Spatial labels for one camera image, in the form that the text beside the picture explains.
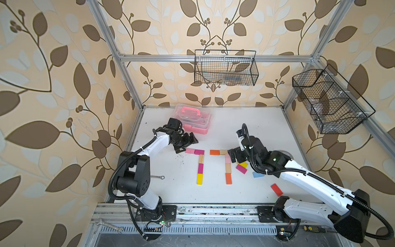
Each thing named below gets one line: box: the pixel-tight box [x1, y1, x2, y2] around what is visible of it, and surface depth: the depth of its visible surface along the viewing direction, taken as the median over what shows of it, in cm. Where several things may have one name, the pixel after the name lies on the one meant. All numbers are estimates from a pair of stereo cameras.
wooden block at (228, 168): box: [225, 163, 232, 174], surface depth 91 cm
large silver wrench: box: [96, 217, 124, 235], surface depth 73 cm
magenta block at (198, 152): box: [193, 149, 205, 155], surface depth 98 cm
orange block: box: [209, 149, 221, 156], surface depth 97 cm
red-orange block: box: [225, 172, 233, 185], surface depth 87 cm
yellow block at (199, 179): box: [196, 173, 204, 186], surface depth 87 cm
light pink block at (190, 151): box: [185, 148, 195, 154], surface depth 98 cm
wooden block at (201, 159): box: [198, 154, 205, 164], surface depth 95 cm
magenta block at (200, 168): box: [197, 163, 205, 174], surface depth 91 cm
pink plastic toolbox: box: [173, 103, 212, 135], surface depth 104 cm
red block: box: [270, 183, 284, 198], surface depth 83 cm
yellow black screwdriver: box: [303, 224, 337, 234], surface depth 70 cm
